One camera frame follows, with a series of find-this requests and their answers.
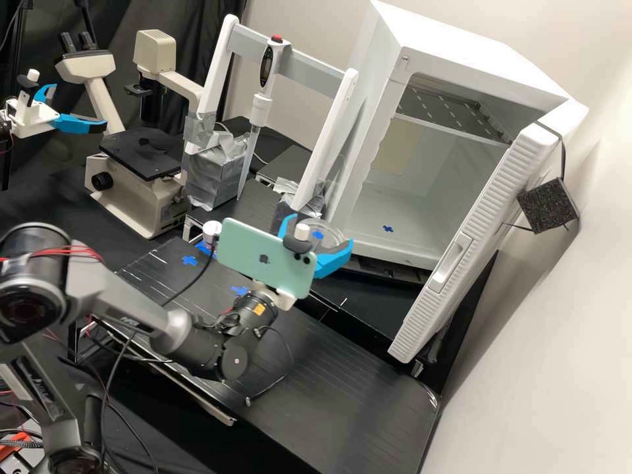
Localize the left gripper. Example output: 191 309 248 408
5 83 108 138

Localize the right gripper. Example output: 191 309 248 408
256 214 356 312

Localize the petri dish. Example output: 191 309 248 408
296 217 344 250

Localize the cream microscope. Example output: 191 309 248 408
53 29 206 242

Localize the left phone holder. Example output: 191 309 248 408
16 68 43 109

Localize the white pipette stand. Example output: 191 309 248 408
180 13 372 234

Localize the incubator door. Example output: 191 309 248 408
387 122 581 365

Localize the pipette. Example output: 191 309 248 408
236 34 293 201

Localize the white incubator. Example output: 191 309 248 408
315 0 590 272

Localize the right wrist camera phone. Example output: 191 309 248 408
217 217 319 301

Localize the black cable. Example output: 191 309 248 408
244 323 295 406
160 244 221 308

